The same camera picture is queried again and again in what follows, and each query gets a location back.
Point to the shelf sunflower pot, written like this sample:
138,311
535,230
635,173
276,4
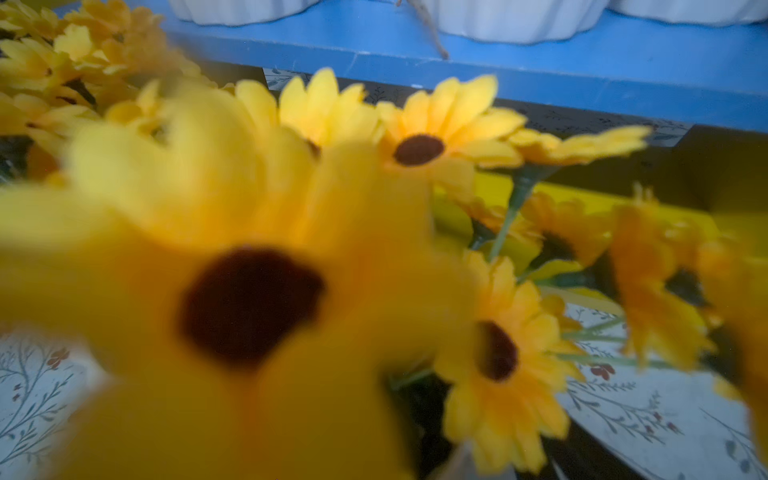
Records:
519,22
715,13
259,274
105,60
237,12

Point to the floral patterned table mat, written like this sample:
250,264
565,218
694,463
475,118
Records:
657,424

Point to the yellow wooden shelf unit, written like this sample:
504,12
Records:
708,77

